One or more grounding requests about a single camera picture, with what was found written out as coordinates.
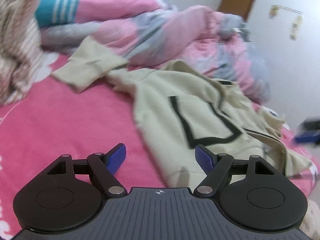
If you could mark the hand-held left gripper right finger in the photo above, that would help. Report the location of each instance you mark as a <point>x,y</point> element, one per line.
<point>203,158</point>

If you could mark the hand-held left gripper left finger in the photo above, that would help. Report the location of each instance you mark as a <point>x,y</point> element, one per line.
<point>117,160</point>

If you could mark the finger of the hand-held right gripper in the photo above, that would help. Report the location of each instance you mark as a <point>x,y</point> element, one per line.
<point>312,123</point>
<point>308,137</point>

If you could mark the beige jacket with black trim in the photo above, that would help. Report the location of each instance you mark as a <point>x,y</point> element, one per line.
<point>200,120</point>

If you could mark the pink floral bed sheet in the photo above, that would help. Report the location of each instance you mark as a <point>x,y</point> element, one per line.
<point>75,120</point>

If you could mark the small yellow hanging cloth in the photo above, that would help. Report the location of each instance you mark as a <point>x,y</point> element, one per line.
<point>295,28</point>
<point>273,11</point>

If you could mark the pink grey floral duvet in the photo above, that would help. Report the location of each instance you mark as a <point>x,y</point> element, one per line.
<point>150,37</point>

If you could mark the brown wooden door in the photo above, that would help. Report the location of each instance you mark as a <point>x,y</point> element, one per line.
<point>240,1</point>

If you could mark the pink white checked blanket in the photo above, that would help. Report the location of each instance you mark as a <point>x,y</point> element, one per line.
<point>15,42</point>

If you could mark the blue striped pillow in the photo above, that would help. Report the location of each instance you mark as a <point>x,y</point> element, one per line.
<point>47,7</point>

